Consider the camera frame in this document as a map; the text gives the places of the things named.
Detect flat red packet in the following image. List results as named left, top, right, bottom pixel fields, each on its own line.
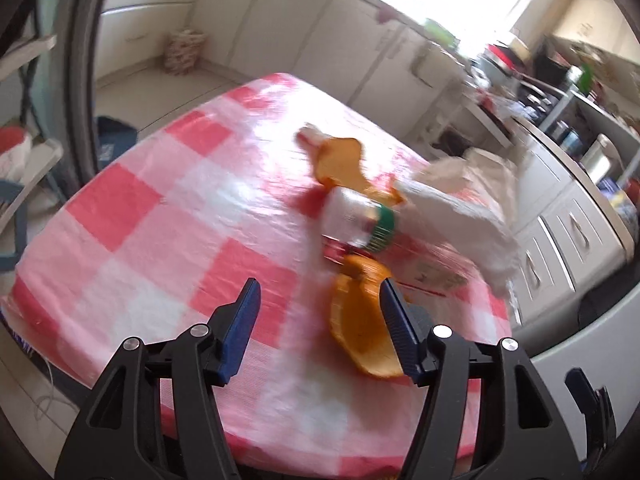
left=400, top=250, right=482, bottom=297

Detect cream upper cabinets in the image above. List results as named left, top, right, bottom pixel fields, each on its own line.
left=550, top=0, right=640, bottom=63

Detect dark door frame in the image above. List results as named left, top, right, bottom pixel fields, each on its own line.
left=62, top=0, right=113, bottom=188

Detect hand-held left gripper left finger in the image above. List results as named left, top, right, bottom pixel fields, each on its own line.
left=54, top=277, right=263, bottom=480

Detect dark bag on shelf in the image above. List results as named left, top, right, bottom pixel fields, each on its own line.
left=431, top=127, right=472, bottom=159

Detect crumpled white plastic bag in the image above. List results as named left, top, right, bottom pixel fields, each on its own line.
left=400, top=149, right=523, bottom=296

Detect red white checked tablecloth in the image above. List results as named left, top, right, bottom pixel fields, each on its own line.
left=0, top=72, right=516, bottom=466

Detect black gas stove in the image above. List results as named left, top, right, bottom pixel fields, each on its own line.
left=514, top=74, right=567, bottom=122

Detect red white plastic bag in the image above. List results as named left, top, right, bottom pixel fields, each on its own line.
left=0, top=126, right=35, bottom=182

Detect lobed orange peel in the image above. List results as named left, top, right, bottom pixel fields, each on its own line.
left=312, top=136, right=406, bottom=208

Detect crumpled white tissue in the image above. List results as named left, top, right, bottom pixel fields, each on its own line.
left=298, top=122, right=331, bottom=149

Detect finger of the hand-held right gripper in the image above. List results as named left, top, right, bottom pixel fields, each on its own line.
left=564, top=367, right=599, bottom=417

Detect blue bag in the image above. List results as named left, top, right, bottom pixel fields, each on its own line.
left=94, top=116, right=139, bottom=172

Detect white appliance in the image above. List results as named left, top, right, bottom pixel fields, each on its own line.
left=515, top=280, right=640, bottom=391

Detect white floor cable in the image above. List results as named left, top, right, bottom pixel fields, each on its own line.
left=34, top=357, right=77, bottom=427

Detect red pot with lid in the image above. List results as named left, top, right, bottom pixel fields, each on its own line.
left=486, top=42, right=522, bottom=72

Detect white shelf rack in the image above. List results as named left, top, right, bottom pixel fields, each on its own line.
left=0, top=35, right=65, bottom=238

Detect long orange peel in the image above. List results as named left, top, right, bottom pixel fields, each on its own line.
left=328, top=254, right=407, bottom=378

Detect small white plastic bottle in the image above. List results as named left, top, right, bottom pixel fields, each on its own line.
left=320, top=186, right=403, bottom=257

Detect green bowl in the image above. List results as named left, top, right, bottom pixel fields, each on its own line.
left=424, top=19, right=459, bottom=47

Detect cream wall cabinets row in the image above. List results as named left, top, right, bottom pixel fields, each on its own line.
left=95, top=0, right=453, bottom=128

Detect floral waste basket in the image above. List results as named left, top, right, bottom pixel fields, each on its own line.
left=164, top=27, right=208, bottom=76

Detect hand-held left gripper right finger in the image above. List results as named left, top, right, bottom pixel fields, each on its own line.
left=378, top=279, right=583, bottom=480

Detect cream drawer cabinet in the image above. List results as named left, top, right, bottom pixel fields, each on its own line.
left=505, top=125, right=632, bottom=328

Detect green bottle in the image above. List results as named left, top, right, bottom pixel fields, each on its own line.
left=575, top=62, right=594, bottom=97

